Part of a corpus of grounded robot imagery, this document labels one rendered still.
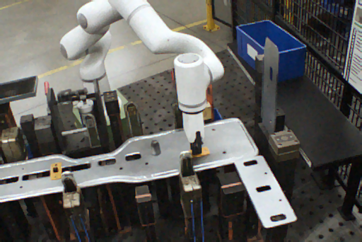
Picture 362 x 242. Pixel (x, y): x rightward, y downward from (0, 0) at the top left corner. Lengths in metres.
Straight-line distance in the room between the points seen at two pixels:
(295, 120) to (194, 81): 0.46
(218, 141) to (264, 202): 0.31
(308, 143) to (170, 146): 0.46
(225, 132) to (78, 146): 0.53
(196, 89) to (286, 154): 0.36
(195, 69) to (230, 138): 0.36
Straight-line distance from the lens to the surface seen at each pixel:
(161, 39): 1.25
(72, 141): 1.61
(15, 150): 1.54
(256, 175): 1.32
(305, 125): 1.48
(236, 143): 1.43
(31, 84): 1.66
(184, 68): 1.17
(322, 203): 1.68
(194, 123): 1.26
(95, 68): 1.89
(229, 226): 1.42
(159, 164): 1.37
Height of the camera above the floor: 1.90
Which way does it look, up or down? 37 degrees down
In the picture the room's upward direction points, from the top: 9 degrees counter-clockwise
